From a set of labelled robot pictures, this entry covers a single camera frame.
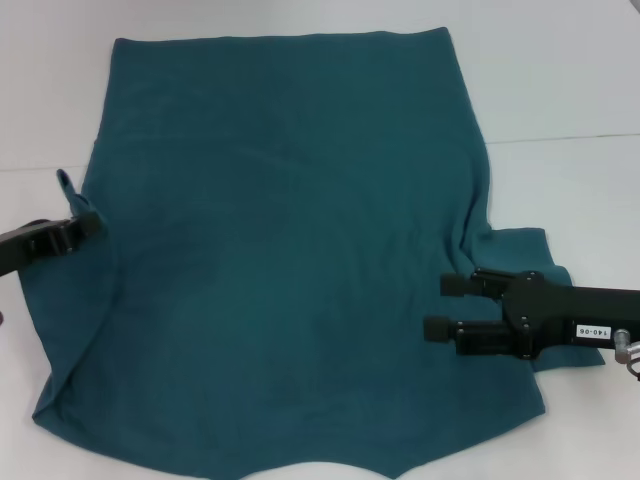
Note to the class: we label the teal blue shirt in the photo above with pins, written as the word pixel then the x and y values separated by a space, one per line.
pixel 310 200

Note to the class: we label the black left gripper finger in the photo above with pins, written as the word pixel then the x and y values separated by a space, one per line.
pixel 55 237

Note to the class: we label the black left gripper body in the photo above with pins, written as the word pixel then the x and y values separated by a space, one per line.
pixel 15 247

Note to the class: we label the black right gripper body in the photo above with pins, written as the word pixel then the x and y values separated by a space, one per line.
pixel 560 315

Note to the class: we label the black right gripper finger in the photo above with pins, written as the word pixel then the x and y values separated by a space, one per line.
pixel 480 340
pixel 455 285

